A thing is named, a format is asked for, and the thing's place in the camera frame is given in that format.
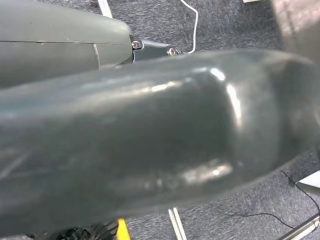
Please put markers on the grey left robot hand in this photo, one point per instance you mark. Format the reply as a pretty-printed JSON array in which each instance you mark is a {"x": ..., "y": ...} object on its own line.
[{"x": 50, "y": 39}]

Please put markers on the black robot foot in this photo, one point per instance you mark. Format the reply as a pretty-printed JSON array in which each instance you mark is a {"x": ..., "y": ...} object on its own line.
[{"x": 87, "y": 232}]

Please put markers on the white power strip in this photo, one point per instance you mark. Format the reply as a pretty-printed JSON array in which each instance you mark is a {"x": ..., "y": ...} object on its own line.
[{"x": 309, "y": 182}]

